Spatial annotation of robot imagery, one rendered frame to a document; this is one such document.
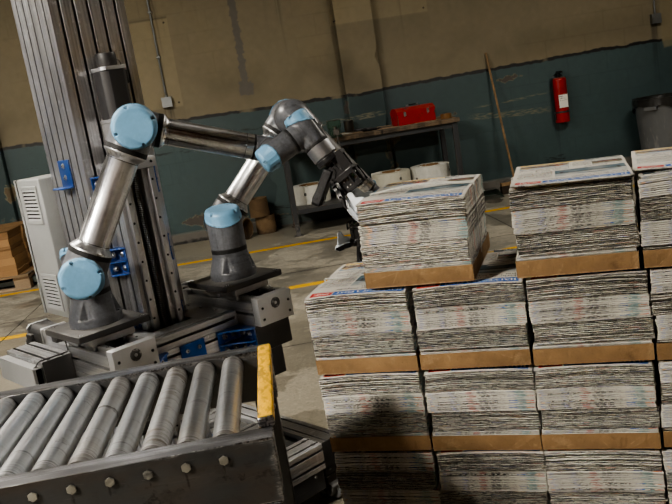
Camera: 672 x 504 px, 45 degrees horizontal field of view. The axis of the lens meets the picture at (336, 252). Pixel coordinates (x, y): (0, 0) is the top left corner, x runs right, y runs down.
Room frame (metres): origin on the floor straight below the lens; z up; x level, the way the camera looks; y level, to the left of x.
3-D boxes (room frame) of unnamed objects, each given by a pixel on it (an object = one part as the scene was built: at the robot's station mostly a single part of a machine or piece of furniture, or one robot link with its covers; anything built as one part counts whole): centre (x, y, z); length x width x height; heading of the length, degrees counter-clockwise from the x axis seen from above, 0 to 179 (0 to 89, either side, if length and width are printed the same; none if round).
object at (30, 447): (1.54, 0.65, 0.77); 0.47 x 0.05 x 0.05; 4
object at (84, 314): (2.26, 0.71, 0.87); 0.15 x 0.15 x 0.10
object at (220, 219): (2.59, 0.34, 0.98); 0.13 x 0.12 x 0.14; 10
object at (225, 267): (2.59, 0.34, 0.87); 0.15 x 0.15 x 0.10
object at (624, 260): (2.05, -0.62, 0.86); 0.38 x 0.29 x 0.04; 162
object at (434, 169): (8.25, -0.49, 0.55); 1.80 x 0.70 x 1.09; 94
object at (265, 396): (1.55, 0.18, 0.81); 0.43 x 0.03 x 0.02; 4
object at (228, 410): (1.56, 0.26, 0.77); 0.47 x 0.05 x 0.05; 4
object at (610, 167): (2.04, -0.62, 1.06); 0.37 x 0.29 x 0.01; 162
